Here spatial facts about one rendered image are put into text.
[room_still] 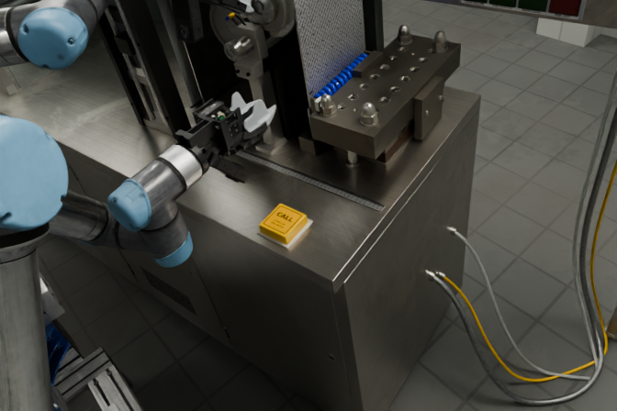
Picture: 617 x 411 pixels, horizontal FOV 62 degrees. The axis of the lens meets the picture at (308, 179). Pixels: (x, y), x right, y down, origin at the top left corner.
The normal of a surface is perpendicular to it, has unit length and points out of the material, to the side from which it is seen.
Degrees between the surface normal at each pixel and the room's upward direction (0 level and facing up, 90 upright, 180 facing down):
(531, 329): 0
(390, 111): 0
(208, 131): 90
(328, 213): 0
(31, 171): 83
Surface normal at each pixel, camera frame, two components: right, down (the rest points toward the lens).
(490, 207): -0.14, -0.73
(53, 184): 0.95, -0.04
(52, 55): 0.07, 0.67
